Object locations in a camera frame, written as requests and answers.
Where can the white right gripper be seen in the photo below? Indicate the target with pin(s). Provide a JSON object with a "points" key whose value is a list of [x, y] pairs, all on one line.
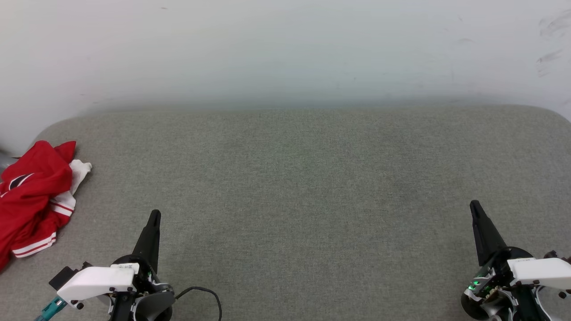
{"points": [[542, 272]]}

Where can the grey fabric sofa cushion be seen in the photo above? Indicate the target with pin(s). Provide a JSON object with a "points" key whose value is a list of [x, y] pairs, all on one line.
{"points": [[312, 200]]}

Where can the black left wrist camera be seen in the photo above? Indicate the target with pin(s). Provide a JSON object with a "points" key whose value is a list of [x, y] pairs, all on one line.
{"points": [[62, 277]]}

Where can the grey metal frame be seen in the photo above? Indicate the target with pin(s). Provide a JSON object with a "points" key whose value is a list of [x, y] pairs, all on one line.
{"points": [[6, 160]]}

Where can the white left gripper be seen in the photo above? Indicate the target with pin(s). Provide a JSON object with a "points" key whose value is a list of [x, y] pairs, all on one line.
{"points": [[96, 281]]}

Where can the red white basketball jersey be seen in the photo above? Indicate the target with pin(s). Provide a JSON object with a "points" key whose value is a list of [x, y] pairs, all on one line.
{"points": [[33, 196]]}

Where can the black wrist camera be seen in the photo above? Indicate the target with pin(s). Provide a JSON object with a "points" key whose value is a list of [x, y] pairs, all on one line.
{"points": [[62, 277], [555, 256]]}

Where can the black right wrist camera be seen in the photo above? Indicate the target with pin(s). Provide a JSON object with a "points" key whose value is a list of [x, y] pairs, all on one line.
{"points": [[555, 256]]}

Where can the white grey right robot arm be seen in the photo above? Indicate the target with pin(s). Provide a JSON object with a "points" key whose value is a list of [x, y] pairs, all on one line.
{"points": [[526, 307]]}

